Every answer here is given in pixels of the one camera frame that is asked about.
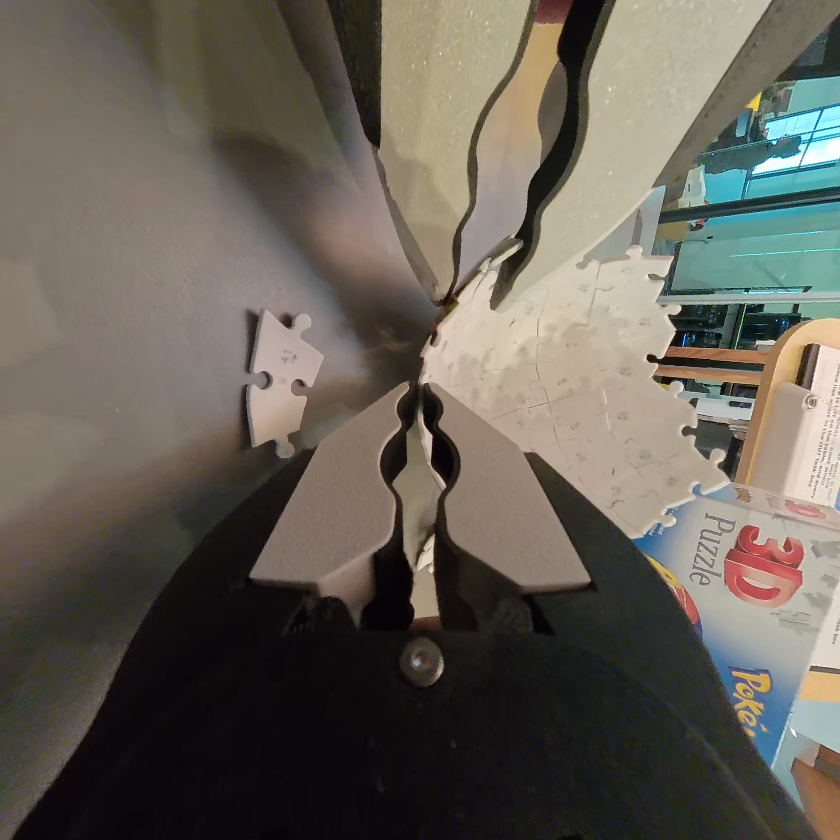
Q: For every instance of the wooden sign holder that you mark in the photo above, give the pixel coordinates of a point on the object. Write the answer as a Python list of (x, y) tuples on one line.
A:
[(761, 367)]

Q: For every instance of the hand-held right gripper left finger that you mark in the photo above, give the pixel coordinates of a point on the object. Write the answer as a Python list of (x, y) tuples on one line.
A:
[(328, 525)]

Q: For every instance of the partly built puzzle ball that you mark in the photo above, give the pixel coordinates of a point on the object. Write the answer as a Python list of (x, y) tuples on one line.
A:
[(558, 394)]

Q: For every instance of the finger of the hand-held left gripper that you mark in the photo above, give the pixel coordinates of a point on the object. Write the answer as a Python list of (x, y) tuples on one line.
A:
[(433, 98), (643, 79)]

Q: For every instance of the blue puzzle box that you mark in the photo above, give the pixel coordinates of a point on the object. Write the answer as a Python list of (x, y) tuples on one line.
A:
[(754, 590)]

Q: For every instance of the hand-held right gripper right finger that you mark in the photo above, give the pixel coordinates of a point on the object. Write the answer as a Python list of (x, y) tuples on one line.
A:
[(512, 525)]

